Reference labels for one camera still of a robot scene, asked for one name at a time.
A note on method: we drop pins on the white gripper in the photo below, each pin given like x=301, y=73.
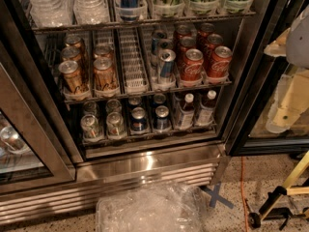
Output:
x=299, y=43

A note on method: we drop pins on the coke can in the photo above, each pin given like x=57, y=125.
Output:
x=184, y=45
x=212, y=42
x=204, y=30
x=192, y=64
x=219, y=62
x=181, y=31

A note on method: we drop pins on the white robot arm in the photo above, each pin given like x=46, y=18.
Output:
x=297, y=44

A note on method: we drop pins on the right fridge glass door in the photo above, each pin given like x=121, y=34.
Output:
x=256, y=76

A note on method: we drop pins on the front blue silver can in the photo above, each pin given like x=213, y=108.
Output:
x=165, y=64

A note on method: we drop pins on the blue silver can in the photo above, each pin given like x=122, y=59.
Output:
x=165, y=64
x=164, y=44
x=157, y=35

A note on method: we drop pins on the middle blue silver can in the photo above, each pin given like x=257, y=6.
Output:
x=164, y=44

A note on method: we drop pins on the back right pepsi can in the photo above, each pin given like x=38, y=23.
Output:
x=158, y=99

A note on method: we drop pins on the pepsi can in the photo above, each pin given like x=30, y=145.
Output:
x=134, y=102
x=161, y=118
x=158, y=99
x=138, y=119

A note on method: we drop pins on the back blue silver can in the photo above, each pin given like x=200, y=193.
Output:
x=157, y=35

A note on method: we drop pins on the front right pepsi can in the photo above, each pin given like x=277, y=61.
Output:
x=161, y=118

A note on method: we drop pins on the back left pepsi can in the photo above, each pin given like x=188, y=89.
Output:
x=134, y=102

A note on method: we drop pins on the front left pepsi can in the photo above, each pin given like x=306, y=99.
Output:
x=138, y=119

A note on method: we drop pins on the back right clear can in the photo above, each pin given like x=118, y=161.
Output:
x=113, y=105

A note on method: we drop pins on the clear can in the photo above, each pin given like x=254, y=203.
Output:
x=113, y=105
x=90, y=107
x=115, y=124
x=90, y=126

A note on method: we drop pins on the front right clear can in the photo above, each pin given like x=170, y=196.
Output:
x=115, y=124

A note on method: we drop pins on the front right gold can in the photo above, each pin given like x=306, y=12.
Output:
x=105, y=74

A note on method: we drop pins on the gold can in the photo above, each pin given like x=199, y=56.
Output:
x=105, y=74
x=103, y=50
x=74, y=40
x=72, y=53
x=73, y=76

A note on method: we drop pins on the stainless steel display fridge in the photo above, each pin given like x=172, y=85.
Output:
x=196, y=156

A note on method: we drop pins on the back right gold can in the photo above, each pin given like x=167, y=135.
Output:
x=103, y=50

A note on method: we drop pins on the back left clear can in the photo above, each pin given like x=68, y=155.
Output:
x=90, y=107

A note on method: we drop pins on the front left clear can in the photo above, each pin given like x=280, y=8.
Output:
x=90, y=126

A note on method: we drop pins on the back left gold can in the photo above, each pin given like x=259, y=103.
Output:
x=74, y=40

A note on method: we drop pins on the front left gold can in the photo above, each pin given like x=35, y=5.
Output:
x=73, y=76

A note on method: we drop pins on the middle left gold can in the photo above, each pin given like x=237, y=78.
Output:
x=72, y=53

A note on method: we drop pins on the right white cap bottle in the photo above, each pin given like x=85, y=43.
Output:
x=205, y=108

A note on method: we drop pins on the white cap bottle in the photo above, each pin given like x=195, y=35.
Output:
x=185, y=112
x=205, y=108

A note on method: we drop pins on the left white cap bottle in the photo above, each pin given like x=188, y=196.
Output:
x=185, y=112

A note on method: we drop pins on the yellow black wheeled stand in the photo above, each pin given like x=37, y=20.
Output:
x=268, y=211

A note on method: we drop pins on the blue tape cross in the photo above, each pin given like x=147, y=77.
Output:
x=216, y=197

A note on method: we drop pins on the clear plastic bin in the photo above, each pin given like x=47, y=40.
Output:
x=167, y=207

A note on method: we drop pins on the right clear water bottle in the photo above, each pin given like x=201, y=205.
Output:
x=91, y=11

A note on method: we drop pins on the clear water bottle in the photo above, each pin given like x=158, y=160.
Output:
x=91, y=11
x=52, y=13

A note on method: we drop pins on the left clear water bottle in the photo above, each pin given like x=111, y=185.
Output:
x=52, y=13

